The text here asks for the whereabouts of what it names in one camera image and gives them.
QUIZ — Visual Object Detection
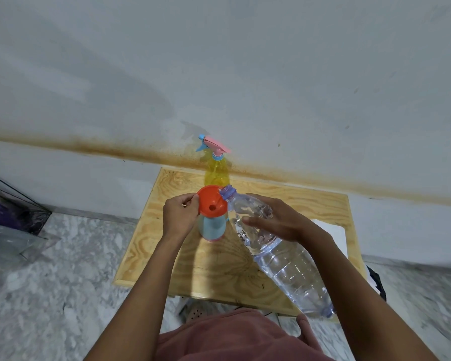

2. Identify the person's left hand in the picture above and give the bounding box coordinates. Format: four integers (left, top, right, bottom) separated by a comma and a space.
162, 193, 201, 242

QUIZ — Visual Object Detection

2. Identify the person's right hand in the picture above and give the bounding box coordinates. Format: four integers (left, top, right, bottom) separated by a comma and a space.
242, 193, 317, 245

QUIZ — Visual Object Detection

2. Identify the orange plastic funnel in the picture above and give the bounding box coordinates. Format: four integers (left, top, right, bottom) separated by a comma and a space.
196, 185, 229, 217

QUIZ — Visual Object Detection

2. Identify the clear plastic water bottle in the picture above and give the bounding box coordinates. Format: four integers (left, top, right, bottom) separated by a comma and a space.
219, 185, 334, 320

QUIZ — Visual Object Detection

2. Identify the person's right forearm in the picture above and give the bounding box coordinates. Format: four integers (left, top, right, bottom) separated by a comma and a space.
300, 226, 441, 361

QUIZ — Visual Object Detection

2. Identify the person's left forearm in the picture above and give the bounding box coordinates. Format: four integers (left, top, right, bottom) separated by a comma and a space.
83, 234, 188, 361

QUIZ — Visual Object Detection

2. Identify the light blue plastic bottle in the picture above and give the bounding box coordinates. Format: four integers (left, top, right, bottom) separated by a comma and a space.
197, 212, 228, 242

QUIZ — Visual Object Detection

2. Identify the yellow spray bottle pink trigger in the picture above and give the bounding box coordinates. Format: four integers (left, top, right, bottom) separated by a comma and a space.
195, 134, 232, 189

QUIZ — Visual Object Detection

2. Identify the white paper sheet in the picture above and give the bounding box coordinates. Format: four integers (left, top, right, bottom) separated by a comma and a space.
310, 219, 349, 258

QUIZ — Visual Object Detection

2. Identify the person's pink shirt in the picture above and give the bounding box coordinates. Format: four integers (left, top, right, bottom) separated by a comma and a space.
155, 308, 336, 361

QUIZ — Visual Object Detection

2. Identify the black bag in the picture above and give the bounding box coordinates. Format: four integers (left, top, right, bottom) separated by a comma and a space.
366, 265, 387, 302

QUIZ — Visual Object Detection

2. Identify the clear plastic sheet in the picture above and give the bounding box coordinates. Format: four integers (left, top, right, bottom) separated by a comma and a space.
0, 221, 62, 261

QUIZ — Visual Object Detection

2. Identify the glass tank with black frame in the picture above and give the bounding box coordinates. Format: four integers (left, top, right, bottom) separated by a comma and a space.
0, 169, 53, 236

